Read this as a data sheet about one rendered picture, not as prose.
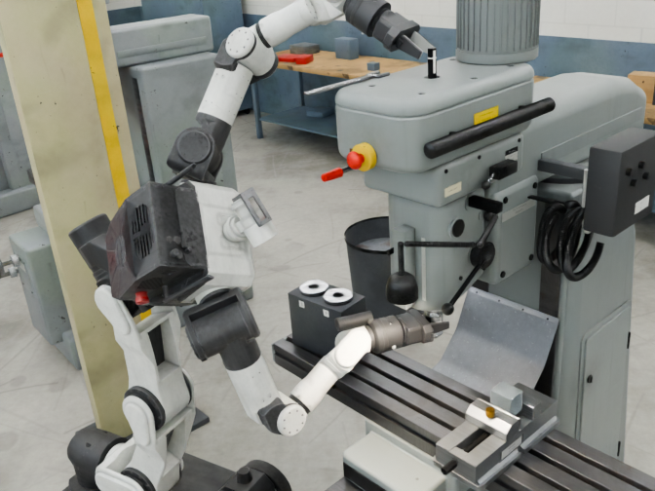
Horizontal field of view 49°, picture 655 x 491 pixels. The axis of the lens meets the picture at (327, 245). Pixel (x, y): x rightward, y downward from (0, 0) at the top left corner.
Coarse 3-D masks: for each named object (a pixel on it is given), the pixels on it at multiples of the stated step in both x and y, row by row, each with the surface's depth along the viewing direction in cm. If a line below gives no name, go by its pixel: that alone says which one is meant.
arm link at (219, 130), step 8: (200, 112) 175; (200, 120) 174; (208, 120) 174; (216, 120) 174; (208, 128) 174; (216, 128) 174; (224, 128) 176; (216, 136) 175; (224, 136) 176; (216, 144) 175; (216, 152) 174; (216, 160) 177; (216, 168) 181
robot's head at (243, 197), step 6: (246, 192) 161; (252, 192) 161; (234, 198) 163; (240, 198) 163; (246, 198) 160; (258, 198) 162; (234, 204) 163; (246, 204) 160; (258, 204) 162; (252, 210) 161; (264, 210) 162; (252, 216) 161; (270, 216) 162; (258, 222) 161; (264, 222) 161
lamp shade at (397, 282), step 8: (392, 280) 160; (400, 280) 159; (408, 280) 160; (392, 288) 160; (400, 288) 159; (408, 288) 159; (416, 288) 161; (392, 296) 160; (400, 296) 159; (408, 296) 160; (416, 296) 161; (400, 304) 160
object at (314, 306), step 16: (304, 288) 226; (320, 288) 226; (336, 288) 225; (304, 304) 224; (320, 304) 219; (336, 304) 218; (352, 304) 218; (304, 320) 227; (320, 320) 222; (304, 336) 230; (320, 336) 225; (320, 352) 227
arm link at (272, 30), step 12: (276, 12) 174; (288, 12) 172; (264, 24) 174; (276, 24) 173; (288, 24) 172; (300, 24) 173; (264, 36) 174; (276, 36) 174; (288, 36) 175; (264, 48) 176; (240, 60) 174; (252, 60) 175; (264, 60) 177; (276, 60) 181; (252, 72) 180; (264, 72) 180
